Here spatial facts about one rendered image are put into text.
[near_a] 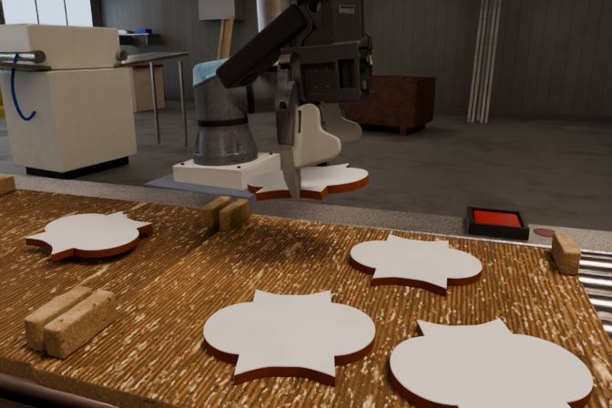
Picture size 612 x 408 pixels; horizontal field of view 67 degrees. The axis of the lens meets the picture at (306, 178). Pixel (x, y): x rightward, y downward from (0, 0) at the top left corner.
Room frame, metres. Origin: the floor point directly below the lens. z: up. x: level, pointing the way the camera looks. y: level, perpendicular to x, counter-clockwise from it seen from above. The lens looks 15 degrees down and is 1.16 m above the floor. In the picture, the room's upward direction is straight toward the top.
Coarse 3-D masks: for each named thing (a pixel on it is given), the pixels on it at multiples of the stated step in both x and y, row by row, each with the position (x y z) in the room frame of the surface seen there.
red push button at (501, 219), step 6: (474, 210) 0.65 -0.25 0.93; (474, 216) 0.63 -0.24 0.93; (480, 216) 0.63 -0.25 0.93; (486, 216) 0.63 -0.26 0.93; (492, 216) 0.63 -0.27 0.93; (498, 216) 0.63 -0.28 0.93; (504, 216) 0.63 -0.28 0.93; (510, 216) 0.63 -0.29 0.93; (516, 216) 0.63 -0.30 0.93; (480, 222) 0.60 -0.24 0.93; (486, 222) 0.60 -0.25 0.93; (492, 222) 0.60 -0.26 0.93; (498, 222) 0.60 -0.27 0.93; (504, 222) 0.60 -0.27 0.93; (510, 222) 0.60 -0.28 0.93; (516, 222) 0.60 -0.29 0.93
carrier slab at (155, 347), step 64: (192, 256) 0.48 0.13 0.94; (256, 256) 0.48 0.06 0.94; (320, 256) 0.48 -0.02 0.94; (512, 256) 0.48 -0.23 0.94; (128, 320) 0.35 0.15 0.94; (192, 320) 0.35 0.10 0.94; (384, 320) 0.35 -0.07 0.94; (448, 320) 0.35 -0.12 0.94; (512, 320) 0.35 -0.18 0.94; (576, 320) 0.35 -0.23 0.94; (64, 384) 0.28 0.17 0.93; (128, 384) 0.27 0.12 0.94; (192, 384) 0.27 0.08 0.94; (256, 384) 0.27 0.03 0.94; (320, 384) 0.27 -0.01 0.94; (384, 384) 0.27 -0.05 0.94
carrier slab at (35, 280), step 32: (32, 192) 0.72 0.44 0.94; (0, 224) 0.58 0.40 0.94; (32, 224) 0.58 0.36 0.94; (160, 224) 0.58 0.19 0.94; (192, 224) 0.58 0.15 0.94; (0, 256) 0.48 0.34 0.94; (32, 256) 0.48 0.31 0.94; (128, 256) 0.48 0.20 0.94; (160, 256) 0.48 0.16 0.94; (0, 288) 0.41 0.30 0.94; (32, 288) 0.41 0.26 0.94; (64, 288) 0.41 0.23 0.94; (96, 288) 0.41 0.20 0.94; (128, 288) 0.41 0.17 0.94; (0, 320) 0.35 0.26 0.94; (0, 352) 0.31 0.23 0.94; (32, 352) 0.31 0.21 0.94
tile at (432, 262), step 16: (400, 240) 0.50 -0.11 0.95; (416, 240) 0.50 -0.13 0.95; (352, 256) 0.46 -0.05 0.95; (368, 256) 0.46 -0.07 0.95; (384, 256) 0.46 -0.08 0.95; (400, 256) 0.46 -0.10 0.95; (416, 256) 0.46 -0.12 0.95; (432, 256) 0.46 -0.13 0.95; (448, 256) 0.46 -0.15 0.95; (464, 256) 0.46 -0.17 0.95; (368, 272) 0.43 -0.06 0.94; (384, 272) 0.42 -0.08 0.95; (400, 272) 0.42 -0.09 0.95; (416, 272) 0.42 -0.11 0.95; (432, 272) 0.42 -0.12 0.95; (448, 272) 0.42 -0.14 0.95; (464, 272) 0.42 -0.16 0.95; (480, 272) 0.42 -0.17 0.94; (432, 288) 0.40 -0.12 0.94
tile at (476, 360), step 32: (416, 352) 0.29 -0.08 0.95; (448, 352) 0.29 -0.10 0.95; (480, 352) 0.29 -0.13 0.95; (512, 352) 0.29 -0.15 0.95; (544, 352) 0.29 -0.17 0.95; (416, 384) 0.26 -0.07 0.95; (448, 384) 0.26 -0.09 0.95; (480, 384) 0.26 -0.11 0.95; (512, 384) 0.26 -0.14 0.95; (544, 384) 0.26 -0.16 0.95; (576, 384) 0.26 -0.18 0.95
